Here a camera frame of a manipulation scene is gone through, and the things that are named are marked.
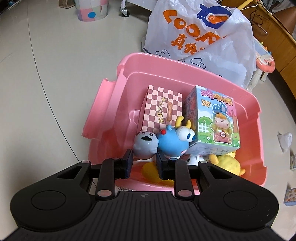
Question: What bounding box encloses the yellow toy piece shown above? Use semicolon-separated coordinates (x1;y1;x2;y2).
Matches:
142;162;174;186

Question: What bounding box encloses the blue cartoon cow toy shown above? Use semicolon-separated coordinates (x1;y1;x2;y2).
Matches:
157;115;196;159

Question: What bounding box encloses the grey seal toy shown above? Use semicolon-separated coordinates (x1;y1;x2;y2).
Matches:
133;131;159;160

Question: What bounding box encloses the yellow duck toy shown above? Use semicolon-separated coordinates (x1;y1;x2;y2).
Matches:
209;152;246;176

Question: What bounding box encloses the pink plastic storage bin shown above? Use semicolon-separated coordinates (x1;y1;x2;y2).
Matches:
82;53;267;185

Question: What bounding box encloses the pink checkered box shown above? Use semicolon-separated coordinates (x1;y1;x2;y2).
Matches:
137;85;183;134

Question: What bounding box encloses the colourful cartoon toy box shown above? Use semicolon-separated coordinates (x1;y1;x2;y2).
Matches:
183;85;240;156

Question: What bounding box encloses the crumpled clear plastic wrap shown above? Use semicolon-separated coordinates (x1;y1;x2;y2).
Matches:
277;132;292;153

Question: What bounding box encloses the blue toy box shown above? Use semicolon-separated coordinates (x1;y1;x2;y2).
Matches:
283;188;296;206
290;154;296;171

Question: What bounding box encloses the white orange plastic shopping bag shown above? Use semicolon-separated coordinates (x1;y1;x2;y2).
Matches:
142;1;256;88

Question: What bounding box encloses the pastel patterned bucket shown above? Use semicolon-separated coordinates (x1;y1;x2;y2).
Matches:
75;0;109;22

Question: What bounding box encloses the wooden cabinet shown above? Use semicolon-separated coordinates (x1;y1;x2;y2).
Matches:
222;1;295;94

